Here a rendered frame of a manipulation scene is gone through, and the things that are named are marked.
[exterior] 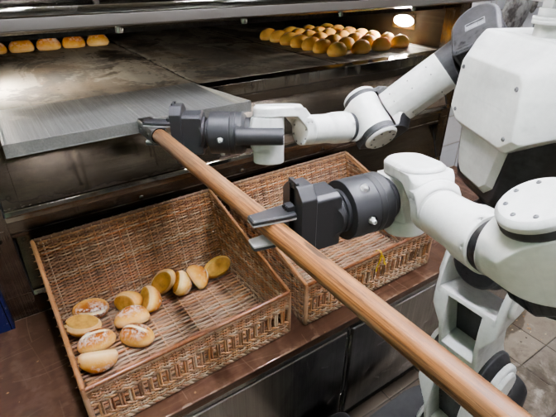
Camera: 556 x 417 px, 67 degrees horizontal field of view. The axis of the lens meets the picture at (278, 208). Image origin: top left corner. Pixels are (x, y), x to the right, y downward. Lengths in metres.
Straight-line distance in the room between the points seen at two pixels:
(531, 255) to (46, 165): 1.15
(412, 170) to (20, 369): 1.12
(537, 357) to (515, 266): 1.83
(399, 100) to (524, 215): 0.60
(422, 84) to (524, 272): 0.61
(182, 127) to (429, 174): 0.51
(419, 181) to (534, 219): 0.20
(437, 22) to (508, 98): 1.45
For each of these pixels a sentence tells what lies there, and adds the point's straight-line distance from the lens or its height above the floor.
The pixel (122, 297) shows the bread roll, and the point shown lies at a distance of 1.36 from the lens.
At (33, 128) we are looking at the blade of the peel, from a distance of 1.12.
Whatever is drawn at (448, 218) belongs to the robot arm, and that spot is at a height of 1.25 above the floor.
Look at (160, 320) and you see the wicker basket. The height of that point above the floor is 0.59.
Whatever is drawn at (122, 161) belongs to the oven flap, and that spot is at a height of 1.00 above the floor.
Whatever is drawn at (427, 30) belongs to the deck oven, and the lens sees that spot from 2.21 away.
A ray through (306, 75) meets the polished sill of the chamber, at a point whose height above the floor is 1.17.
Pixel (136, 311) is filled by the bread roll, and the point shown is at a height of 0.65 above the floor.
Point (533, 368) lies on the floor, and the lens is 2.23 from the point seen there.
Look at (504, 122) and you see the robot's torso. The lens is 0.76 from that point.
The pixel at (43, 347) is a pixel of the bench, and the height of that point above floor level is 0.58.
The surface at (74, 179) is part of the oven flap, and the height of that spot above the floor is 0.99.
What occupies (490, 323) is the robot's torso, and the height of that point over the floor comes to 0.87.
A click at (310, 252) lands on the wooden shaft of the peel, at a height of 1.21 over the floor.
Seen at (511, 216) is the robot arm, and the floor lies 1.30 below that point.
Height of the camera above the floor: 1.50
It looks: 30 degrees down
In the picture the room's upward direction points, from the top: straight up
